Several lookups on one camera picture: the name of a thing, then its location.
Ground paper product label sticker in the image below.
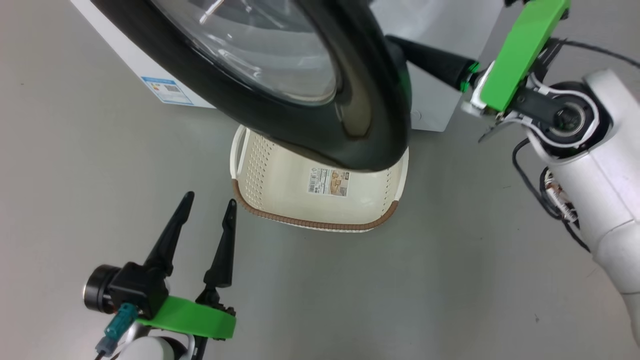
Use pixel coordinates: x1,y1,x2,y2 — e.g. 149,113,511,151
307,167,351,197

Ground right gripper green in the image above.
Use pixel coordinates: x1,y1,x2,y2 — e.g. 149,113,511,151
386,0,572,119

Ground teal camera cable connector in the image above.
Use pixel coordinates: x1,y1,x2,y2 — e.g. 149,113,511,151
96,302,139,358

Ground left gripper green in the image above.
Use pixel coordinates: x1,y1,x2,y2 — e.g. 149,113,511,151
136,191,238,341

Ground black glass washing machine door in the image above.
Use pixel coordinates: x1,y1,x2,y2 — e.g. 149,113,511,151
90,0,413,173

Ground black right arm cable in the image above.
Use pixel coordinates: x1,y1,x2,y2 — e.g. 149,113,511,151
512,139,591,253

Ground blue energy label sticker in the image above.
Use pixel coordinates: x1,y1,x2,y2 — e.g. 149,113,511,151
141,76,193,106

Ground black right camera cable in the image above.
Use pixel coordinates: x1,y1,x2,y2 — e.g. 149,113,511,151
562,40,640,71

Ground white washing machine body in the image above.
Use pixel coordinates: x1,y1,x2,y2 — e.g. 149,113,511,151
70,0,503,133

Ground cream perforated laundry basket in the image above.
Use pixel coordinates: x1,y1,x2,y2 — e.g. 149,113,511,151
230,125,411,233

